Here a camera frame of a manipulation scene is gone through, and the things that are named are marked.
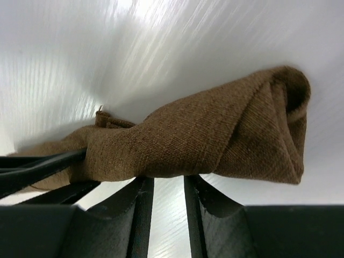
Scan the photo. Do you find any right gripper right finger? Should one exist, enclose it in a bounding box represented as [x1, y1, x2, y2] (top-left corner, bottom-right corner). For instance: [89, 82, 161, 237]
[184, 175, 258, 258]

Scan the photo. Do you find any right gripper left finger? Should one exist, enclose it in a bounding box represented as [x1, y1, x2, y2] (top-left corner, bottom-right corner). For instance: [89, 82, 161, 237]
[58, 177, 154, 257]

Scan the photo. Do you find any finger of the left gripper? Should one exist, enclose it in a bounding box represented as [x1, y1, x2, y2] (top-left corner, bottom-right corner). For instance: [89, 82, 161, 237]
[17, 181, 101, 205]
[1, 148, 87, 198]

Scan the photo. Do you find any brown cloth napkin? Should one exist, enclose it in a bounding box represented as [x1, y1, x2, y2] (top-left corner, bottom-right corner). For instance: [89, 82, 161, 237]
[16, 66, 311, 191]

